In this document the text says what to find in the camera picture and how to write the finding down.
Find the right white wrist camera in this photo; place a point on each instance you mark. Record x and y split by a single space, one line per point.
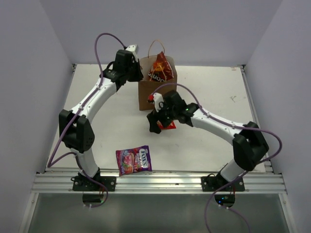
157 100

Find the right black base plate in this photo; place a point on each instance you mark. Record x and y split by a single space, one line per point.
212 182

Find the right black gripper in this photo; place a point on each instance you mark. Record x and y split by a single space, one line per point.
153 117

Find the red Doritos chip bag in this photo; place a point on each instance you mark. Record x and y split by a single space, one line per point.
161 70

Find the aluminium rail frame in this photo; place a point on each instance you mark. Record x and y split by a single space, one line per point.
167 199

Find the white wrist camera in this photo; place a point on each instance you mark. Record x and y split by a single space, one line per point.
157 100
133 48

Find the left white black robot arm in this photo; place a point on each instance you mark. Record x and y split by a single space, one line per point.
75 125

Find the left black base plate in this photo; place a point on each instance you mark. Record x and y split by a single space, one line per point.
83 184

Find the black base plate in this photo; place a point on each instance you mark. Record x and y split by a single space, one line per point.
83 184
212 182

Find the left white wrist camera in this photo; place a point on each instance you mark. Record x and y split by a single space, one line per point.
133 48

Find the purple Fox's candy bag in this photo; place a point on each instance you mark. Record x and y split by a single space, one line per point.
133 160

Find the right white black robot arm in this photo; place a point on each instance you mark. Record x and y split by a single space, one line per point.
249 145

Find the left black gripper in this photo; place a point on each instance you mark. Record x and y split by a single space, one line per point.
139 75

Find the small red popcorn snack bag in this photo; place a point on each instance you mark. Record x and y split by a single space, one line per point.
169 127

